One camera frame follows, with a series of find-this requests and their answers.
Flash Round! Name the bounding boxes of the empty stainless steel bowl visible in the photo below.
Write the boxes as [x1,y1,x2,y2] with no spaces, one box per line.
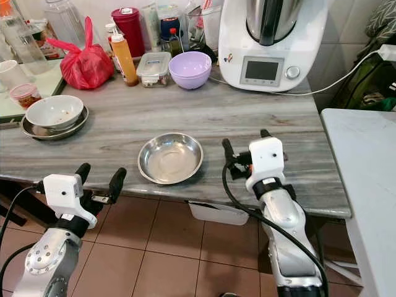
[137,132,205,186]

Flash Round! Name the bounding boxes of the white plastic tray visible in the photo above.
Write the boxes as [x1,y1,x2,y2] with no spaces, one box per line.
[187,199,250,226]

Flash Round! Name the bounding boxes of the stainless steel plate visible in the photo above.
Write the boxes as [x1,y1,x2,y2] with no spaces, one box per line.
[20,106,90,141]

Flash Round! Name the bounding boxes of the white ceramic bowl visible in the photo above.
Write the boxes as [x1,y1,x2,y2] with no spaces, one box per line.
[25,94,85,131]

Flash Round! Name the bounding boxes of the white kitchen food processor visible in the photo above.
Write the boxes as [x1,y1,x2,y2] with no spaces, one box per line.
[218,0,329,94]

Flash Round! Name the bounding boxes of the purple plastic bowl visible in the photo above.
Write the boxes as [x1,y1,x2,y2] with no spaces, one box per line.
[168,51,213,91]

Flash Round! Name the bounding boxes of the small clear tub red contents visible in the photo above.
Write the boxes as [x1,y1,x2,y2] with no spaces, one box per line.
[9,83,43,110]

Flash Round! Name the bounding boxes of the pale green glass tray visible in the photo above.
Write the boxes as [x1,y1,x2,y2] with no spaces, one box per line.
[0,58,66,123]

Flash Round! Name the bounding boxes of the red plastic bag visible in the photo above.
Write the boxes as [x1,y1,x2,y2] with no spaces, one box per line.
[45,16,115,91]

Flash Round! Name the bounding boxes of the white side table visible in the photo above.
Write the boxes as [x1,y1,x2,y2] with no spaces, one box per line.
[320,108,396,297]

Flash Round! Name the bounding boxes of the clear food container grey lid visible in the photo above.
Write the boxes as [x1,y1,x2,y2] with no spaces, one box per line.
[136,51,173,88]

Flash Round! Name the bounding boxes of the dark green bag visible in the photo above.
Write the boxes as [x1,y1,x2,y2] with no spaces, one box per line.
[329,3,396,113]

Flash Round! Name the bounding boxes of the orange sauce squeeze bottle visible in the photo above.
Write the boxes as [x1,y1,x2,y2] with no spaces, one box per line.
[110,32,139,87]

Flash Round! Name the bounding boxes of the dark bottle red cap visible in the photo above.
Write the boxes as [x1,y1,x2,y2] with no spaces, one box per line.
[165,27,184,58]

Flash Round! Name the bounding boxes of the clear plastic pitcher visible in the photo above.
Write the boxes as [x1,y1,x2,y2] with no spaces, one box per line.
[184,1,223,53]

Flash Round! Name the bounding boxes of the blue lidded jar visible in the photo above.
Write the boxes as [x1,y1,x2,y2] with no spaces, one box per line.
[158,15,183,39]

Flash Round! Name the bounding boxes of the white power plug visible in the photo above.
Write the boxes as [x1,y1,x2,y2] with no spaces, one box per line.
[377,43,396,63]

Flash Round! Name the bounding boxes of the small bottle white cap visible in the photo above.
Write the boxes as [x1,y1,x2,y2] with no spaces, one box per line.
[105,22,119,44]

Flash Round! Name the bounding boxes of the dark red canister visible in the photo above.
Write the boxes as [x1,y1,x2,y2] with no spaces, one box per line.
[111,7,146,59]

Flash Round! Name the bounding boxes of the glass bottle orange cap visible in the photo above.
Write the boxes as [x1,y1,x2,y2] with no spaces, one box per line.
[0,0,50,66]

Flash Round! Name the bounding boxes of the clear glass bottle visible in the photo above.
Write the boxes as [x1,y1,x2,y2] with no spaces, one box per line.
[44,0,88,48]

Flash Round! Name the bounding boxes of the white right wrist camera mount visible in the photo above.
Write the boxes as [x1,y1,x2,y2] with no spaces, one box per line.
[244,136,286,193]

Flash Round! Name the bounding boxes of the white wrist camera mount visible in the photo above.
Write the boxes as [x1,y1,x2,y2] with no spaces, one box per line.
[244,136,286,193]
[43,173,98,230]

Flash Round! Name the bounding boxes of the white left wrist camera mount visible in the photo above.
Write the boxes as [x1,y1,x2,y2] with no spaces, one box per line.
[43,173,98,230]

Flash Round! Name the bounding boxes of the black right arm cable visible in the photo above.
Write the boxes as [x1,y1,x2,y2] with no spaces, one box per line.
[222,162,330,297]

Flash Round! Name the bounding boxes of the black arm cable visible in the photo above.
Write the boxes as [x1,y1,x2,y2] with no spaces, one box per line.
[222,162,330,297]
[0,184,45,291]

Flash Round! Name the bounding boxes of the dark table leg frame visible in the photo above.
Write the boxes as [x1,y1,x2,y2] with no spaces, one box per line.
[0,178,45,227]

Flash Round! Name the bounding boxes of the white power cable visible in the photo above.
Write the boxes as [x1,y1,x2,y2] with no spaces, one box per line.
[209,49,385,97]

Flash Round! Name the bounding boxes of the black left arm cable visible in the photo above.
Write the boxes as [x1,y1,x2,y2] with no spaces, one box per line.
[0,184,45,291]

